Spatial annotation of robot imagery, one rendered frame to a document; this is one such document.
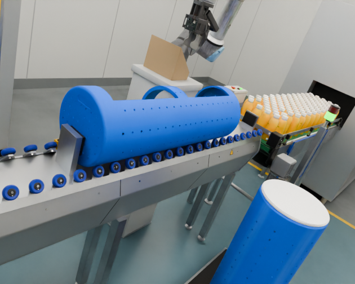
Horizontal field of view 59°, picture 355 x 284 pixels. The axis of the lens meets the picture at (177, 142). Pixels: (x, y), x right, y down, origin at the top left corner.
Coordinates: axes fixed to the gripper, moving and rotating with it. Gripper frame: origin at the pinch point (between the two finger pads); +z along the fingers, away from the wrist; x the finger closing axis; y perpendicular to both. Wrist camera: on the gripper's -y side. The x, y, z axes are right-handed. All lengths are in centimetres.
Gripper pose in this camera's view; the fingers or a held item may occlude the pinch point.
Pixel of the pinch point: (192, 52)
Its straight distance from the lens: 138.0
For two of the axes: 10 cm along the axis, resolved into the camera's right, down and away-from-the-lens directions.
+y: -6.5, 1.3, -7.5
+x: 7.0, 5.0, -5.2
